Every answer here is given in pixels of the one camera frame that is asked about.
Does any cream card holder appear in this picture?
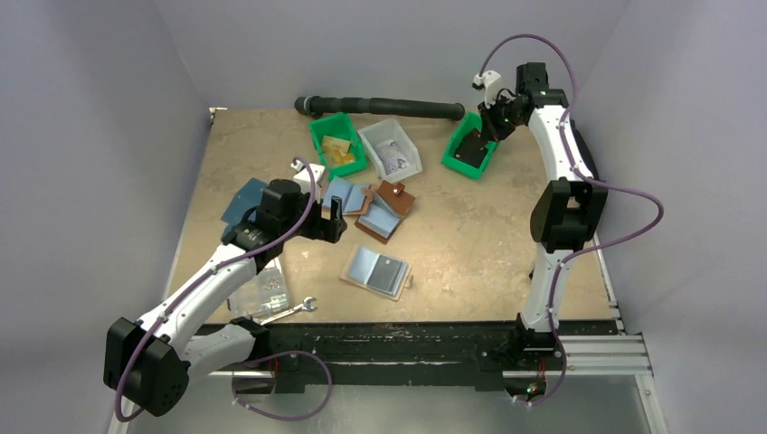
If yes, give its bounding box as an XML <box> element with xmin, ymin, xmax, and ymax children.
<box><xmin>339</xmin><ymin>245</ymin><xmax>413</xmax><ymax>301</ymax></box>

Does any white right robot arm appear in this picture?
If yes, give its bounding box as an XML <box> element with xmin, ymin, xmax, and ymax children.
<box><xmin>472</xmin><ymin>62</ymin><xmax>607</xmax><ymax>334</ymax></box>

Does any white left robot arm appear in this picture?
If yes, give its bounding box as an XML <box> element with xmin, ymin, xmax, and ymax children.
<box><xmin>103</xmin><ymin>179</ymin><xmax>347</xmax><ymax>422</ymax></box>

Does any pink open card holder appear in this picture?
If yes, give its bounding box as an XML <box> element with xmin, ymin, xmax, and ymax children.
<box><xmin>322</xmin><ymin>177</ymin><xmax>375</xmax><ymax>215</ymax></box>

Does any black card in bin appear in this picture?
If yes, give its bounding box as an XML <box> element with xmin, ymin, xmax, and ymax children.
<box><xmin>454</xmin><ymin>146</ymin><xmax>488</xmax><ymax>168</ymax></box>

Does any blue card holder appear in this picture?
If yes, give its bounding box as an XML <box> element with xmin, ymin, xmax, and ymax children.
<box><xmin>221</xmin><ymin>178</ymin><xmax>268</xmax><ymax>238</ymax></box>

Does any brown open card holder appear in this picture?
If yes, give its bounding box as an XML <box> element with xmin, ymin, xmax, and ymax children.
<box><xmin>353</xmin><ymin>180</ymin><xmax>415</xmax><ymax>244</ymax></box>

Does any gold card upper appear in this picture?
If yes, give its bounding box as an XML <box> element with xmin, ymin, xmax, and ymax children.
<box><xmin>321</xmin><ymin>136</ymin><xmax>351</xmax><ymax>153</ymax></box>

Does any small green plastic bin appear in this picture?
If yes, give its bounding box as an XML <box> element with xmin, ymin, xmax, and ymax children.
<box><xmin>441</xmin><ymin>113</ymin><xmax>498</xmax><ymax>180</ymax></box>

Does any large green plastic bin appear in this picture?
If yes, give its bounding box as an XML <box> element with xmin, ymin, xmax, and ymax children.
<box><xmin>308</xmin><ymin>113</ymin><xmax>367</xmax><ymax>180</ymax></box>

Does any white translucent plastic bin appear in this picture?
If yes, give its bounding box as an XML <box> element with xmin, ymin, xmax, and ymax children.
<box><xmin>357</xmin><ymin>118</ymin><xmax>423</xmax><ymax>184</ymax></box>

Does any silver wrench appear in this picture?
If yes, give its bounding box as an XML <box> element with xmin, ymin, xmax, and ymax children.
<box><xmin>260</xmin><ymin>297</ymin><xmax>317</xmax><ymax>326</ymax></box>

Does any clear plastic box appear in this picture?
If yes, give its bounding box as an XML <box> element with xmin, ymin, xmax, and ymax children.
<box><xmin>227</xmin><ymin>259</ymin><xmax>290</xmax><ymax>320</ymax></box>

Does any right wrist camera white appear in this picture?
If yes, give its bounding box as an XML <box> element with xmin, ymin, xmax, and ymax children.
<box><xmin>472</xmin><ymin>70</ymin><xmax>504</xmax><ymax>109</ymax></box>

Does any rear black corrugated hose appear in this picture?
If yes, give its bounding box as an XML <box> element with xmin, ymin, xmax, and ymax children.
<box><xmin>294</xmin><ymin>95</ymin><xmax>466</xmax><ymax>121</ymax></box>

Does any aluminium frame rail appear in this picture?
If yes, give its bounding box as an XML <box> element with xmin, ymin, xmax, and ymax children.
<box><xmin>108</xmin><ymin>108</ymin><xmax>672</xmax><ymax>434</ymax></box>

